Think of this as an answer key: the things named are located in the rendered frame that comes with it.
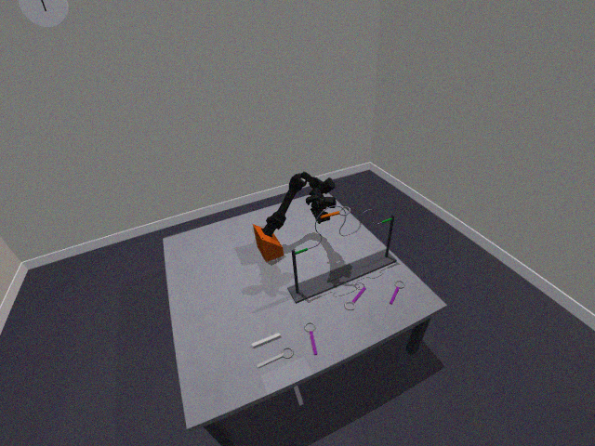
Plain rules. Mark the white flat bar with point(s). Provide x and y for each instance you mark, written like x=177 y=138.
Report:
x=266 y=340

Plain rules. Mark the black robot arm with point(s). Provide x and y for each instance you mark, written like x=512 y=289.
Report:
x=276 y=221

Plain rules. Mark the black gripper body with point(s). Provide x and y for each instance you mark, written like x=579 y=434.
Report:
x=316 y=201

